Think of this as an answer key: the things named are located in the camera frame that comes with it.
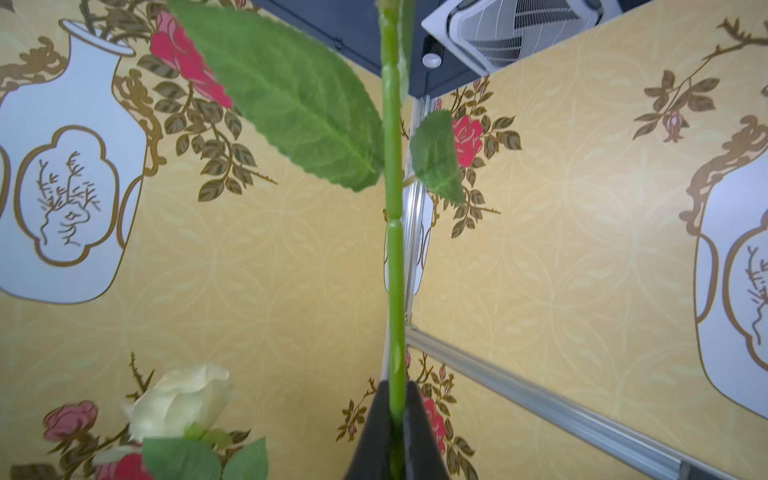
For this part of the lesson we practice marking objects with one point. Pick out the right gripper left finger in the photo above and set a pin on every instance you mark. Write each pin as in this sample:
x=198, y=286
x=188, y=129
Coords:
x=371, y=460

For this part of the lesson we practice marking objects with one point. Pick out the cream white rose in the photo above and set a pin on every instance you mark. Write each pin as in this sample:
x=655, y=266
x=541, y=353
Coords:
x=308, y=104
x=172, y=433

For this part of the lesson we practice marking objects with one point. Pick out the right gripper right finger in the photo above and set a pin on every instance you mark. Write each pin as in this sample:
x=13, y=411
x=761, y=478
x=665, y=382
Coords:
x=423, y=460

